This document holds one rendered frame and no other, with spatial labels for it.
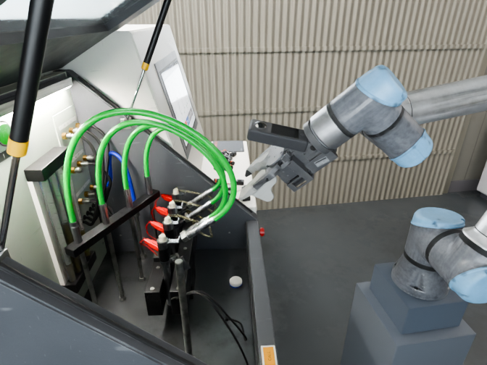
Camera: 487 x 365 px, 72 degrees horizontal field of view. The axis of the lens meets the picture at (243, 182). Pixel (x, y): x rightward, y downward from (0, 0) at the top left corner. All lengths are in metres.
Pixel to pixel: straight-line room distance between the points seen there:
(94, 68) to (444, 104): 0.90
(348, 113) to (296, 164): 0.14
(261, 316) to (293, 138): 0.44
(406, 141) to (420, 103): 0.17
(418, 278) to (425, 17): 2.38
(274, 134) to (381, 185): 2.82
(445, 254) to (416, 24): 2.37
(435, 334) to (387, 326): 0.13
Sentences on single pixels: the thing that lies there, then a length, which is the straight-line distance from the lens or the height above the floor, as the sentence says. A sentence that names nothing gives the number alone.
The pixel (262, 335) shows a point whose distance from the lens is 0.82.
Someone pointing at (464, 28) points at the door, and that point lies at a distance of 3.35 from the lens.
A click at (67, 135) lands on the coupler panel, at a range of 1.01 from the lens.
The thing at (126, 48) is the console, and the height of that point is 1.50.
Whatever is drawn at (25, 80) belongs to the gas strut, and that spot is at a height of 1.53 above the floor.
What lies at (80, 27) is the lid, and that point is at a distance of 0.85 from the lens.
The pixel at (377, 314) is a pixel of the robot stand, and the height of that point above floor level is 0.80.
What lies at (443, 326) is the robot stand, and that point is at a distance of 1.17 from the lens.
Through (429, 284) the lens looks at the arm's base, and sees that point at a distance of 1.06.
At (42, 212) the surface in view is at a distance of 0.91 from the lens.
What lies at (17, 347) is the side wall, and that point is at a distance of 0.60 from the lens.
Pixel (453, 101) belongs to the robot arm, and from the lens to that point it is 0.83.
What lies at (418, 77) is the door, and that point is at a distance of 3.19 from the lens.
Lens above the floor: 1.59
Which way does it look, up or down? 27 degrees down
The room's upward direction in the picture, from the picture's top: straight up
